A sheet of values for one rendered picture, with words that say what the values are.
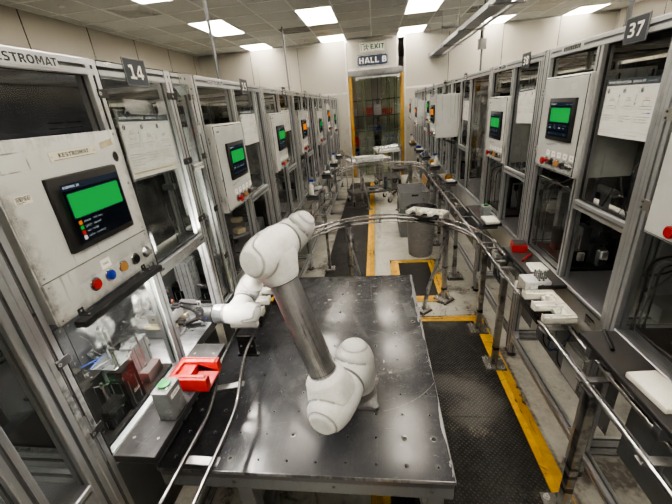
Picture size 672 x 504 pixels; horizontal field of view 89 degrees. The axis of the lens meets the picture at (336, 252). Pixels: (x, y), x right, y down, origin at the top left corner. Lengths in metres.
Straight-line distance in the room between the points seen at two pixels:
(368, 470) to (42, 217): 1.23
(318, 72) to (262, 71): 1.43
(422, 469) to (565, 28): 9.98
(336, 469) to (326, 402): 0.24
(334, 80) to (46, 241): 8.87
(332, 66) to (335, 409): 8.93
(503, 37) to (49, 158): 9.61
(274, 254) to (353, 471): 0.80
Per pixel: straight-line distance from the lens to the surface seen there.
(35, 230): 1.11
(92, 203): 1.20
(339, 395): 1.29
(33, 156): 1.14
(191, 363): 1.53
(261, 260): 1.05
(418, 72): 9.63
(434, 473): 1.42
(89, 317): 1.16
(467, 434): 2.41
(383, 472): 1.40
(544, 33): 10.37
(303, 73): 9.75
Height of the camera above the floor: 1.84
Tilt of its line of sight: 23 degrees down
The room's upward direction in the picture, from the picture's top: 5 degrees counter-clockwise
